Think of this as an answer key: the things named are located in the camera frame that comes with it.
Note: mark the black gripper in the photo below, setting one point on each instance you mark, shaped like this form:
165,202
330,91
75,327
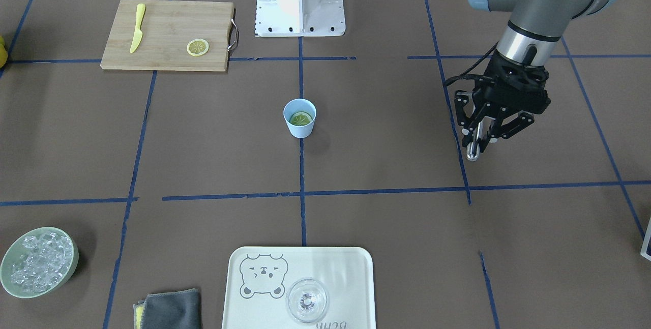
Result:
465,105

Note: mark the steel muddler black tip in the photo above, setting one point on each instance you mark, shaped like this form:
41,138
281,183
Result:
473,149

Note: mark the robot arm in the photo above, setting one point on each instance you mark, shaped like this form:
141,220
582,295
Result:
534,29

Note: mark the lemon slice in cup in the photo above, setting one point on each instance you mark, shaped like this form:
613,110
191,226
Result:
301,119

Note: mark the light blue plastic cup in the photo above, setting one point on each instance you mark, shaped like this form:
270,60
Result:
295,105

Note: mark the whole yellow lemon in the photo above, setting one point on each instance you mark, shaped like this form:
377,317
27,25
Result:
4,55

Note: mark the clear wine glass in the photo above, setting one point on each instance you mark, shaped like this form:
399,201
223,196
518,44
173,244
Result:
308,301

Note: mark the cream bear serving tray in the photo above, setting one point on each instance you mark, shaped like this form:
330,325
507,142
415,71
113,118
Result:
260,278

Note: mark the bamboo cutting board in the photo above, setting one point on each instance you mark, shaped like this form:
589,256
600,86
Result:
167,28

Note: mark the yellow plastic knife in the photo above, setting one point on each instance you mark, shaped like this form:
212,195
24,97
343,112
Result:
137,32

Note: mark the grey folded cloth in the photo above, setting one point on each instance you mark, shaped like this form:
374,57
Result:
180,309

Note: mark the green bowl of ice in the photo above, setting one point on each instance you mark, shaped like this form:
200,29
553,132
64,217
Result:
39,262

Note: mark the white wire cup rack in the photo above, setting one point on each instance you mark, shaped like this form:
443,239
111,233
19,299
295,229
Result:
645,247

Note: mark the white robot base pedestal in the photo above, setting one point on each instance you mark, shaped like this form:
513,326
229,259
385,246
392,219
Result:
299,18

